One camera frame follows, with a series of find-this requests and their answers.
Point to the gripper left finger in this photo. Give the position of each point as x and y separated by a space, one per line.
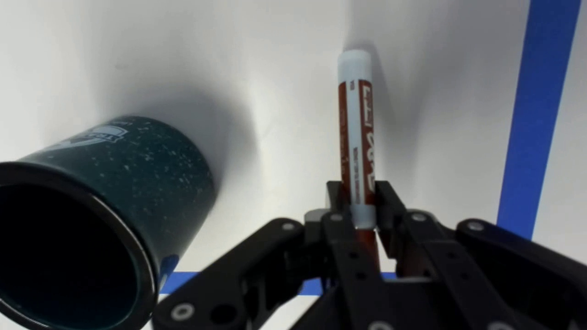
257 266

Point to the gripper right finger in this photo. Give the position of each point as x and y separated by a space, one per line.
458 270

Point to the red and white marker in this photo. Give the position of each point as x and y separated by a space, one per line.
357 137

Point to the dark green speckled cup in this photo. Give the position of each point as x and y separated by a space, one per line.
110 215

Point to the blue tape strip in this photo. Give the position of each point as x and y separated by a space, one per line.
183 280
534 119

